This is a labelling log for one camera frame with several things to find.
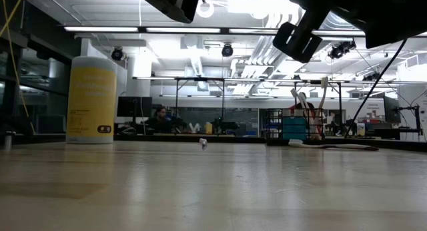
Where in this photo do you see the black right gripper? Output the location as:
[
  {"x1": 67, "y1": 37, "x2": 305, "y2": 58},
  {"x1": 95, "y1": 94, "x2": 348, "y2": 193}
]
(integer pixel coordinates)
[{"x1": 272, "y1": 0, "x2": 368, "y2": 64}]

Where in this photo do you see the black monitor on arm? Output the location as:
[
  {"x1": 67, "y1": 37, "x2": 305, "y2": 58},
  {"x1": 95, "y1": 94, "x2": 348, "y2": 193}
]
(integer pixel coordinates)
[{"x1": 382, "y1": 95, "x2": 424, "y2": 137}]

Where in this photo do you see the person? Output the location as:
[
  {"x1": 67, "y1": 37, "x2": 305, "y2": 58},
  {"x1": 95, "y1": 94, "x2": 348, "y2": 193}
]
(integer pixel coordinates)
[
  {"x1": 288, "y1": 101, "x2": 318, "y2": 118},
  {"x1": 146, "y1": 105, "x2": 174, "y2": 134}
]

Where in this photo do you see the long light bar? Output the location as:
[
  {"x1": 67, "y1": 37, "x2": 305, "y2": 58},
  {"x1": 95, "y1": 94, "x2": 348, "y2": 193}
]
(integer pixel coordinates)
[{"x1": 63, "y1": 25, "x2": 427, "y2": 37}]

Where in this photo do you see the black computer monitor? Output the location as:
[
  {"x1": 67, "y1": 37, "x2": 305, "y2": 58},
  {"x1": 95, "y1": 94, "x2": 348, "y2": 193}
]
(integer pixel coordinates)
[{"x1": 116, "y1": 96, "x2": 153, "y2": 134}]

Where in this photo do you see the yellow cylindrical can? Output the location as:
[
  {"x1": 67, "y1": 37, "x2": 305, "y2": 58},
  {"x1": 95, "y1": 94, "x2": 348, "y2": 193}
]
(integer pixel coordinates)
[{"x1": 65, "y1": 55, "x2": 118, "y2": 145}]

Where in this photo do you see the white hanging ring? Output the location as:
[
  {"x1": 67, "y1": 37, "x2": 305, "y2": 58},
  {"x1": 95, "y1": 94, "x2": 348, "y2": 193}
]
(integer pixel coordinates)
[{"x1": 196, "y1": 0, "x2": 216, "y2": 19}]

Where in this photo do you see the black metal frame station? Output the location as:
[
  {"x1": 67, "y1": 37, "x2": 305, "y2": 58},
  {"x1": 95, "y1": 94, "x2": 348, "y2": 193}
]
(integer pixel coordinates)
[{"x1": 173, "y1": 76, "x2": 226, "y2": 136}]

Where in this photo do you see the black cable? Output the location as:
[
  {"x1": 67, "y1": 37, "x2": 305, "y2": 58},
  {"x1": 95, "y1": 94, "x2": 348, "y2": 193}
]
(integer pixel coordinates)
[{"x1": 344, "y1": 39, "x2": 408, "y2": 138}]

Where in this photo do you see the black wire basket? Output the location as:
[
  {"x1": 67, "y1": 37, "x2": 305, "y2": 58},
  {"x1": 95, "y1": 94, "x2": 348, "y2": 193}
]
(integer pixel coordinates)
[{"x1": 266, "y1": 107, "x2": 325, "y2": 147}]

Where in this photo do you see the black aluminium table frame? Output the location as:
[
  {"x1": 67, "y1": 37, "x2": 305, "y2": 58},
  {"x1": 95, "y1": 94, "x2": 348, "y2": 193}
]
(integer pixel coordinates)
[{"x1": 0, "y1": 132, "x2": 427, "y2": 154}]

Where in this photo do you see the yellow hanging cable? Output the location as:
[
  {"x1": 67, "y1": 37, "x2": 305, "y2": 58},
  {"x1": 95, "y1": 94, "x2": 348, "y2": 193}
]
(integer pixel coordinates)
[{"x1": 0, "y1": 0, "x2": 37, "y2": 135}]

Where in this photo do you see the small grey post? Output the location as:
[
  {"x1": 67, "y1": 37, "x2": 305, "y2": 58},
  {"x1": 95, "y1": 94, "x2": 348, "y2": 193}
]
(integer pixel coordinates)
[{"x1": 2, "y1": 130, "x2": 16, "y2": 149}]

